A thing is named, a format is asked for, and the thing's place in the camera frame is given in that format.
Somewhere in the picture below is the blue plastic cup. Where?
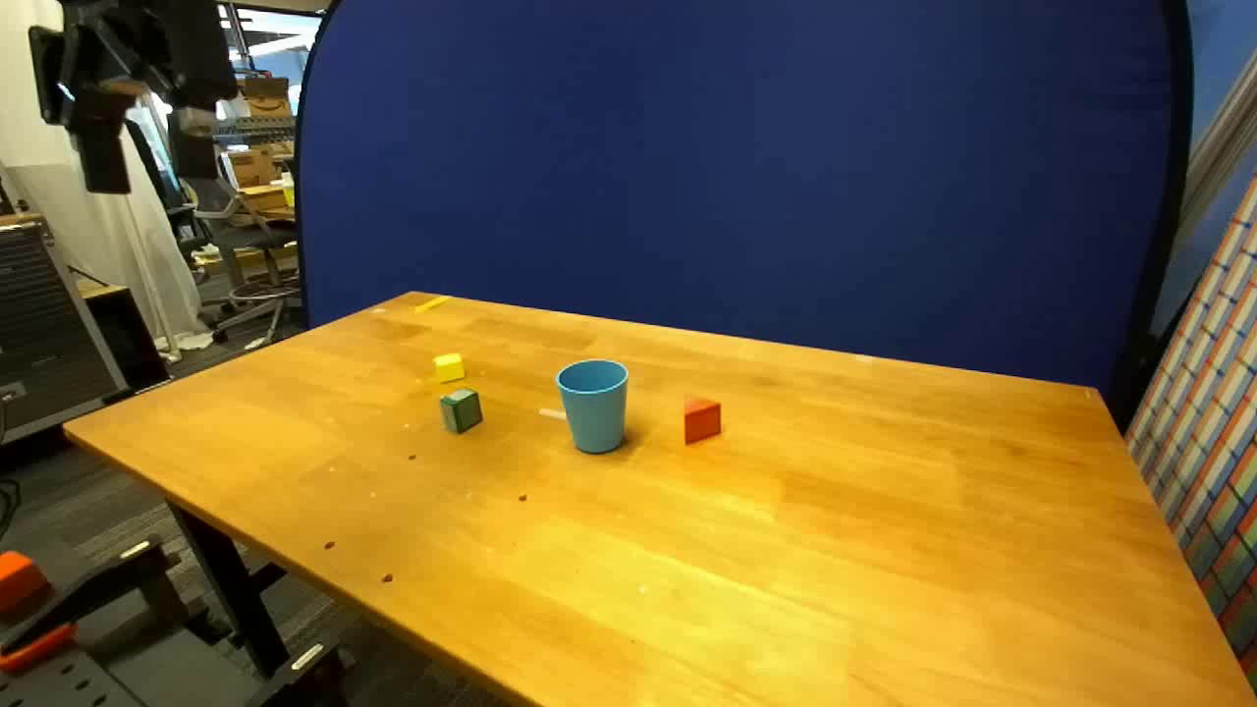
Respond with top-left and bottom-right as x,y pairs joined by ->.
552,357 -> 631,459

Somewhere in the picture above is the red-orange wooden block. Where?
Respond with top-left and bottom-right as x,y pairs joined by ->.
679,395 -> 728,448

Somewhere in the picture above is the green wooden block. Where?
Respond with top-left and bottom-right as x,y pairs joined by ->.
434,386 -> 488,436

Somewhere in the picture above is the red-orange foam block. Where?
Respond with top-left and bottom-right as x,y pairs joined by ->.
0,547 -> 53,619

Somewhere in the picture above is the blue fabric backdrop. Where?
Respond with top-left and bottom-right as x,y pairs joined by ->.
290,0 -> 1198,423

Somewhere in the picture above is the cluttered storage shelf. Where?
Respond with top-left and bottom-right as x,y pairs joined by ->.
191,4 -> 305,336

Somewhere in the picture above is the black table leg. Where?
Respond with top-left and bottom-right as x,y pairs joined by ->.
170,504 -> 294,679

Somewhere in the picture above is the white hanging cloth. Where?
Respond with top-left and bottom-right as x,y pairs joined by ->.
0,89 -> 217,360

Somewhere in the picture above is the black perforated breadboard table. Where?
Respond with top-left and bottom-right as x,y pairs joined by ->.
0,623 -> 347,707

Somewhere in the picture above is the black equipment cabinet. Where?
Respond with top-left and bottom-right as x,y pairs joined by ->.
0,212 -> 133,445

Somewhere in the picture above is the black camera rig on stand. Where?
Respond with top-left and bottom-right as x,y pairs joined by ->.
27,0 -> 245,198

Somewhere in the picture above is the multicoloured patterned wall panel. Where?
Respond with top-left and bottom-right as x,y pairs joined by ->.
1122,168 -> 1257,661

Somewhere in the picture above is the black clamp with orange handle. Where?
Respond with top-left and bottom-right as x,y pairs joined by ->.
0,534 -> 188,679

